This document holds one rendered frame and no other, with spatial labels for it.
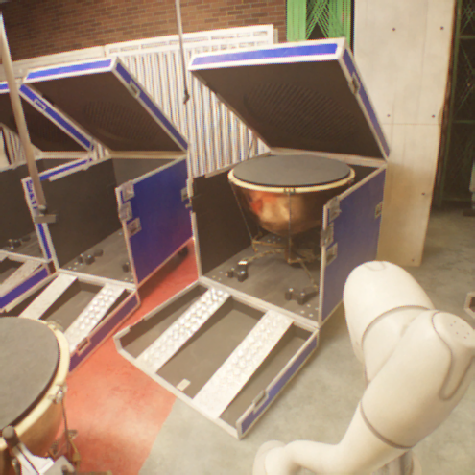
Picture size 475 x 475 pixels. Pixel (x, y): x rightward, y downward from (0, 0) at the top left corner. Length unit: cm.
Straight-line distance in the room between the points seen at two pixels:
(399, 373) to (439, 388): 5
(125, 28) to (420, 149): 449
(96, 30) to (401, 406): 613
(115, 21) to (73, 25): 79
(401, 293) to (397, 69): 247
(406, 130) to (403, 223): 76
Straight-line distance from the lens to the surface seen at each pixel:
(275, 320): 232
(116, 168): 377
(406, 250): 333
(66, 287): 312
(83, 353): 251
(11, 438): 106
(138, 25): 586
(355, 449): 63
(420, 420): 55
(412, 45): 297
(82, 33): 644
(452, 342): 51
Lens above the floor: 162
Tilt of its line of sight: 24 degrees down
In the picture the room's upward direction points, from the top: 4 degrees counter-clockwise
